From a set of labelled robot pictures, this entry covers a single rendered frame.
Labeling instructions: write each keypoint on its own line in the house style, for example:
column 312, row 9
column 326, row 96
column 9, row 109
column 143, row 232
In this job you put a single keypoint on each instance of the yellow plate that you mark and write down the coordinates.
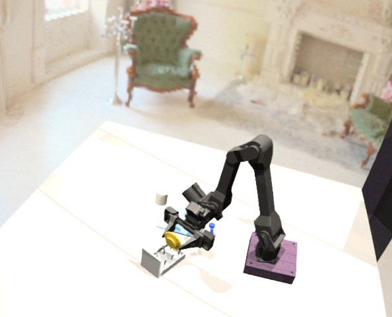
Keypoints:
column 172, row 240

